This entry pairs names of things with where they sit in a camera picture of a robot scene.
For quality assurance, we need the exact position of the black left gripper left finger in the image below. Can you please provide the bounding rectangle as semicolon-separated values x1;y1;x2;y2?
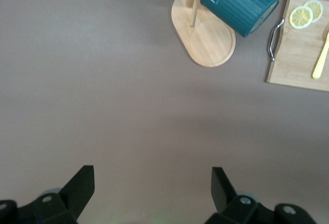
0;165;95;224

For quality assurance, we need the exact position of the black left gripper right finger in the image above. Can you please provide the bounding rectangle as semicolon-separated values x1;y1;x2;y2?
205;166;317;224

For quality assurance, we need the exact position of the teal ribbed cup yellow inside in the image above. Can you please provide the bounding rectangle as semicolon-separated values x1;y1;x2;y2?
200;0;291;38

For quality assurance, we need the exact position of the wooden cup rack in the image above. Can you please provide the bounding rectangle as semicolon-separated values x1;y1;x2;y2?
158;0;236;68

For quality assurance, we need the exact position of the wooden cutting board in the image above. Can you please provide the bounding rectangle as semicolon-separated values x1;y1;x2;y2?
265;0;329;92

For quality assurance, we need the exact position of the yellow plastic fork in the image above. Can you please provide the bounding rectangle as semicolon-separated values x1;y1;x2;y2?
312;30;329;80

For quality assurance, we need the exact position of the lemon slice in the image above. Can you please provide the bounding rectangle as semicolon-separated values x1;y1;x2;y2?
304;0;324;23
289;5;314;29

